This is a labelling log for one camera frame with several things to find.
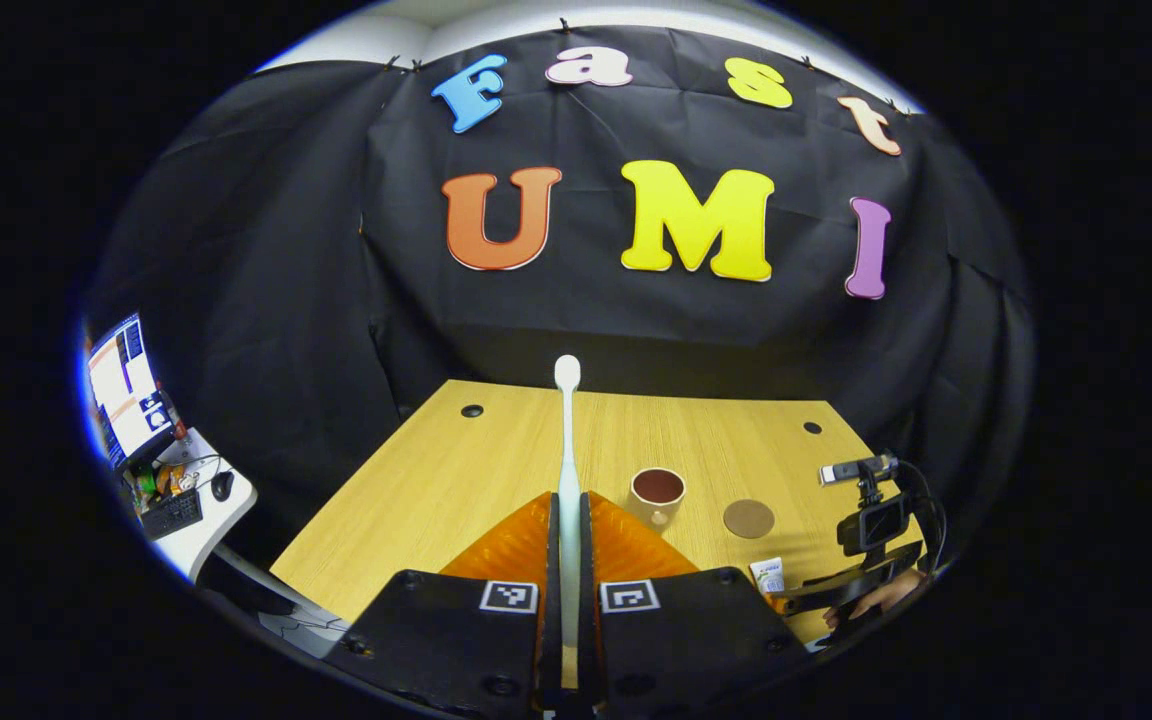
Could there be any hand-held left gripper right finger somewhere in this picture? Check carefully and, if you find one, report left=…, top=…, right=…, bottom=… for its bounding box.
left=578, top=490, right=815, bottom=720

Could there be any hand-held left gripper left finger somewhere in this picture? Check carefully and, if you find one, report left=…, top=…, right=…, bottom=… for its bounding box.
left=324, top=490, right=562, bottom=720

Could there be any round brown coaster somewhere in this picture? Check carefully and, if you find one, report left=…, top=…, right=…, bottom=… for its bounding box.
left=722, top=498, right=777, bottom=541

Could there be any beige cup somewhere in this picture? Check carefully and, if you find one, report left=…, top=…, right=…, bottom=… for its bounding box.
left=628, top=467, right=687, bottom=531

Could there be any white toothbrush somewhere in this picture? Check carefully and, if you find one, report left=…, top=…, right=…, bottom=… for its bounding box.
left=553, top=354, right=584, bottom=691

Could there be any wooden desktop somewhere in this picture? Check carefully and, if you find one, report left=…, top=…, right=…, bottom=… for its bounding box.
left=269, top=378, right=927, bottom=691

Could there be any white side desk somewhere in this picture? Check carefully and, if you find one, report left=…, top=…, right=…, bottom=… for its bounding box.
left=126, top=428, right=259, bottom=584

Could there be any black backdrop cloth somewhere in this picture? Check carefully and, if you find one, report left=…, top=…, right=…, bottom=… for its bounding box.
left=86, top=25, right=1035, bottom=591

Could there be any black keyboard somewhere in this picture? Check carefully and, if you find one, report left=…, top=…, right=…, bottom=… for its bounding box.
left=139, top=488, right=205, bottom=541

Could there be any computer monitor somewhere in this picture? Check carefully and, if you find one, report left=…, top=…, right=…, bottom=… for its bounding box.
left=86, top=312, right=177, bottom=471

